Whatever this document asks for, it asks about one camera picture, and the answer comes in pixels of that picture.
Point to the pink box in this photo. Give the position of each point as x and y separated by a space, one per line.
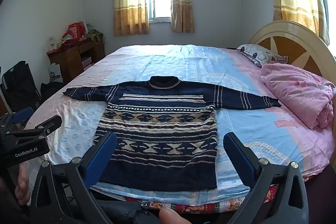
86 62

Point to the black folding chair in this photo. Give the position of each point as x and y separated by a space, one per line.
18 82

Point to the green potted plant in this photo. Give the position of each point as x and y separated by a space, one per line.
94 35

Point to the blue and pink bed sheet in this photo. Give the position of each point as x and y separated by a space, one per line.
189 61

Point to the brown wooden desk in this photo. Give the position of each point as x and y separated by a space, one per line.
71 61

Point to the bright side window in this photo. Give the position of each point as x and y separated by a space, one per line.
329 3

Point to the navy striped towel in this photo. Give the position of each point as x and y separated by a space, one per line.
157 134

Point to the white printed paper bag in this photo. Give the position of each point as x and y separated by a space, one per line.
55 74

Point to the red desk cloth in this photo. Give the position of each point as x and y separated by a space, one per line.
65 45

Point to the pink pillow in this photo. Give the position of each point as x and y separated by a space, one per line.
296 92

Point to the person's right hand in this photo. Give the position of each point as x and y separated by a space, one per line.
174 216

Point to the black backpack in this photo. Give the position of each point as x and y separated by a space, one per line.
51 90

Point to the cream and orange headboard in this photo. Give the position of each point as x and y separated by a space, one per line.
288 35

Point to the red gift bag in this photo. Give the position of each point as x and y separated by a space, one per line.
75 29

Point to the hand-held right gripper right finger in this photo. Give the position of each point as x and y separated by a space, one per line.
241 158

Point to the patterned pillow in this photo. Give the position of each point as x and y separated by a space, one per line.
258 54

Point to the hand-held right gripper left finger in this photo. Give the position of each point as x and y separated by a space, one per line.
101 158

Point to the person's left hand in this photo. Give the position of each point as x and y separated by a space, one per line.
23 182

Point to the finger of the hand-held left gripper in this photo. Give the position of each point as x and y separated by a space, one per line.
23 115
48 124

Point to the small white bag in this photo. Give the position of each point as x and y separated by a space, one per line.
51 43

